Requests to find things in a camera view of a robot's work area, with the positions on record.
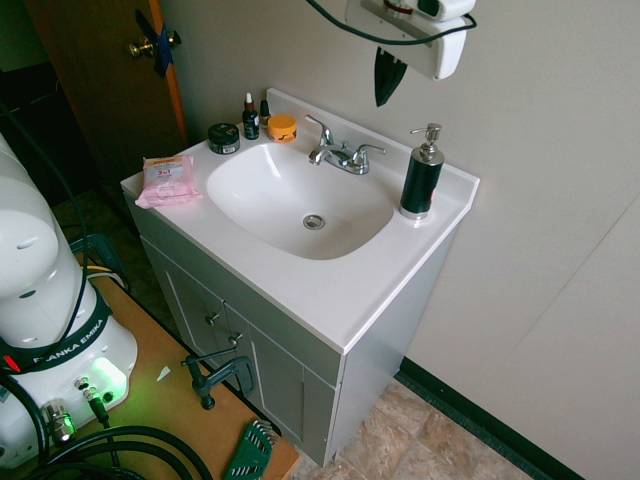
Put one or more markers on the chrome sink drain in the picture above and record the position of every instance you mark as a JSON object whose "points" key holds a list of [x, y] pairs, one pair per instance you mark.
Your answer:
{"points": [[314, 221]]}

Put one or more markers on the black round jar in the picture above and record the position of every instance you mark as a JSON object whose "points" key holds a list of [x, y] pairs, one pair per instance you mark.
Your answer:
{"points": [[224, 140]]}

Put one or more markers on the green hex key set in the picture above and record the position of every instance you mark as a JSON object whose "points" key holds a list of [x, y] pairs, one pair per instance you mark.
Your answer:
{"points": [[249, 452]]}

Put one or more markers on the tall dark dropper bottle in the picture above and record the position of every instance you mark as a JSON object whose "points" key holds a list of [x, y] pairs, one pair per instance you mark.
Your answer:
{"points": [[251, 125]]}

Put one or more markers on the gray vanity cabinet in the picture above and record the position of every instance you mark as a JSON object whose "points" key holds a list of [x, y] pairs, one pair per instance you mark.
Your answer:
{"points": [[285, 360]]}

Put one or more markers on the brown wooden door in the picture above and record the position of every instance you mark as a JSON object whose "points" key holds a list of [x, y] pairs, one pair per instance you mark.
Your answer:
{"points": [[110, 100]]}

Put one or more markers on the metal cabinet knob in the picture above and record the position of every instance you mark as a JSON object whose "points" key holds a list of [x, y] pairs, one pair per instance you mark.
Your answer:
{"points": [[235, 339], [214, 318]]}

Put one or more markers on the black baseboard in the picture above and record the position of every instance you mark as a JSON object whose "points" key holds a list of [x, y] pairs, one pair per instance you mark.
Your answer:
{"points": [[480, 415]]}

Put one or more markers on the pink wipes pack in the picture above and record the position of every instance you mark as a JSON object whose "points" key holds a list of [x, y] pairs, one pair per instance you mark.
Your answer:
{"points": [[167, 187]]}

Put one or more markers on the brass door knob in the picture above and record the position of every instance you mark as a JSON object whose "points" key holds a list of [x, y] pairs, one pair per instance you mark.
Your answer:
{"points": [[141, 49]]}

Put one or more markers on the black C-clamp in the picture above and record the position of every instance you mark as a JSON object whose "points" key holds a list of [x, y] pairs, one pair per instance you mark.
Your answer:
{"points": [[205, 382]]}

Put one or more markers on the blue tape strip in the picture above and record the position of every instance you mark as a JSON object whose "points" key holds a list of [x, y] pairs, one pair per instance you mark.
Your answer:
{"points": [[163, 55]]}

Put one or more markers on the dark green crate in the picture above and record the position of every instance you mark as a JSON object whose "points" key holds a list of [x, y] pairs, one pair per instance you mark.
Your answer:
{"points": [[102, 250]]}

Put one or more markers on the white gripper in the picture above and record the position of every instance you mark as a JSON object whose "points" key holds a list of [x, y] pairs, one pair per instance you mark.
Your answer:
{"points": [[447, 50]]}

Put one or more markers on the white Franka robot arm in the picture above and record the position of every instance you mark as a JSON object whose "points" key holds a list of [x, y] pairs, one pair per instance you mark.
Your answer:
{"points": [[35, 250]]}

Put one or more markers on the orange round jar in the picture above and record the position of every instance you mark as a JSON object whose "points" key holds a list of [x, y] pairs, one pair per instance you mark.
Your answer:
{"points": [[281, 131]]}

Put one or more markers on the black chrome soap dispenser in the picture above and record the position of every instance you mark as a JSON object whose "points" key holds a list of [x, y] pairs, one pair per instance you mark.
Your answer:
{"points": [[421, 180]]}

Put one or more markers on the white paper scrap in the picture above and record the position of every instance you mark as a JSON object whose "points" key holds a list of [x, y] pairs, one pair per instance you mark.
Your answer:
{"points": [[163, 374]]}

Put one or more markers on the white vanity sink top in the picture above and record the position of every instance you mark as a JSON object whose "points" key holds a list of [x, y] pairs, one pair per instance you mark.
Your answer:
{"points": [[300, 290]]}

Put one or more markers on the small dark dropper bottle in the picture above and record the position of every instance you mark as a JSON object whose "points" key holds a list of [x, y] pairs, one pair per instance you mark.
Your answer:
{"points": [[264, 119]]}

